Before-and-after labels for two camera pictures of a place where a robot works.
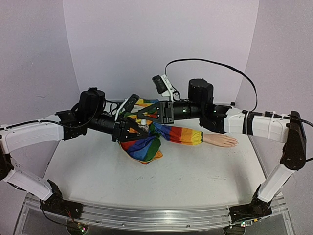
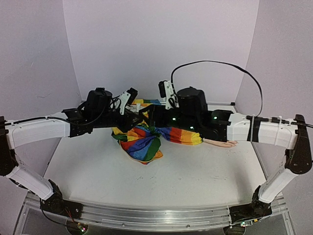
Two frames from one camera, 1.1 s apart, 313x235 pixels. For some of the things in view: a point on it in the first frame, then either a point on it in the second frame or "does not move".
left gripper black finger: x=134 y=136 to x=133 y=121
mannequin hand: x=219 y=140 does not move
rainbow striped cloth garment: x=147 y=150 does not move
